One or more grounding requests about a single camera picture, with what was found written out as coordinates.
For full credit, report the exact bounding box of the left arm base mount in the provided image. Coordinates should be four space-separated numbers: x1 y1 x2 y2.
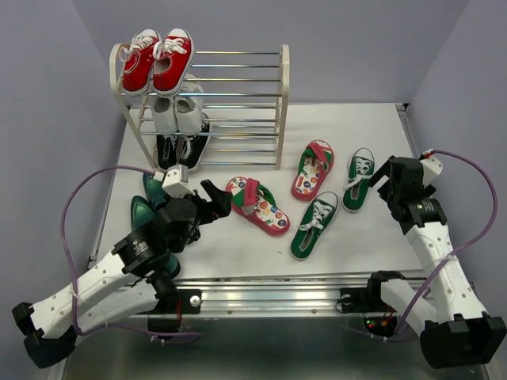
147 288 202 343

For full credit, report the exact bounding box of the white sneaker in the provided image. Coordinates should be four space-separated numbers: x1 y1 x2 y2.
174 74 204 136
151 97 177 135

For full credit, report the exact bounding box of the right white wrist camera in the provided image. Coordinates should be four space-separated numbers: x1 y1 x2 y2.
419 149 444 186

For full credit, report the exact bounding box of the cream metal shoe shelf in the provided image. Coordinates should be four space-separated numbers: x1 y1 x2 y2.
109 44 290 170

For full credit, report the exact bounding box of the black sneaker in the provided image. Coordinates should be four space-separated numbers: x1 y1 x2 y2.
156 135 177 170
176 122 212 173

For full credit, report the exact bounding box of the purple cable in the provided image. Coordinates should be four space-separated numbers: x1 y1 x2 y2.
60 165 203 346
344 149 499 343

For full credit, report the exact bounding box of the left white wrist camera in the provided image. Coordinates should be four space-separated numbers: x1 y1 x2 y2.
162 165 192 198

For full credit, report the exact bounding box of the right black sneaker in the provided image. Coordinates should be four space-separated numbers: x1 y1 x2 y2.
176 122 212 173

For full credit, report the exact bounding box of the red sneaker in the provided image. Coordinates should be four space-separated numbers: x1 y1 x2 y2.
120 28 160 96
153 28 195 97

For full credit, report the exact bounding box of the left red sneaker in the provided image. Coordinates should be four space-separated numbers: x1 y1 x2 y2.
120 28 160 96

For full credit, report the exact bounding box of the pink patterned sandal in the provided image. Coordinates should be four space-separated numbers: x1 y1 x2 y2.
226 177 290 236
291 139 334 201

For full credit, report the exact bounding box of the right white sneaker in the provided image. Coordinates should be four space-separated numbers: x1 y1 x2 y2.
174 74 204 136

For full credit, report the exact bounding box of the left white sneaker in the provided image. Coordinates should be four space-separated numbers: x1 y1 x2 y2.
151 97 177 135

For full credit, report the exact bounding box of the right red sneaker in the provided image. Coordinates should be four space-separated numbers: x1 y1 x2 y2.
153 28 195 97

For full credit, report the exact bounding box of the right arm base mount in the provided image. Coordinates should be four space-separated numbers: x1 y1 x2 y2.
335 287 398 338

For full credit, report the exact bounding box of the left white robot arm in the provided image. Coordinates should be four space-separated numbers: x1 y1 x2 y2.
12 180 232 368

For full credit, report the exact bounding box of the upper dark green leather shoe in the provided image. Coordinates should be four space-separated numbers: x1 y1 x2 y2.
143 173 171 211

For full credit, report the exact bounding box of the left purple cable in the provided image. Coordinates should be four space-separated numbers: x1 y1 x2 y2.
60 165 203 346

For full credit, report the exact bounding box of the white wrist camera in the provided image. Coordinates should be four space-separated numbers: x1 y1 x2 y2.
419 149 444 186
162 165 192 198

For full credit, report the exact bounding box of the lower dark green leather shoe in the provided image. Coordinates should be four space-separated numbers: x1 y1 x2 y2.
130 196 181 279

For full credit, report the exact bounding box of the green sneaker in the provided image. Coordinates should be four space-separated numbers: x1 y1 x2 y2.
290 191 340 260
342 147 375 213

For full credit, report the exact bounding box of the left black sneaker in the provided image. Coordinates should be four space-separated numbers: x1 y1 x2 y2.
156 135 177 170

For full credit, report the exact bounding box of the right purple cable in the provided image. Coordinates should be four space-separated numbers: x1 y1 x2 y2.
344 149 499 343

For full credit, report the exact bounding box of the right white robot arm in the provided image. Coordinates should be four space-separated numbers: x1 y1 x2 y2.
364 150 506 369

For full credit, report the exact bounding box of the dark green leather shoe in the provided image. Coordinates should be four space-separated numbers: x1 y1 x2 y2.
143 173 171 211
130 196 181 279

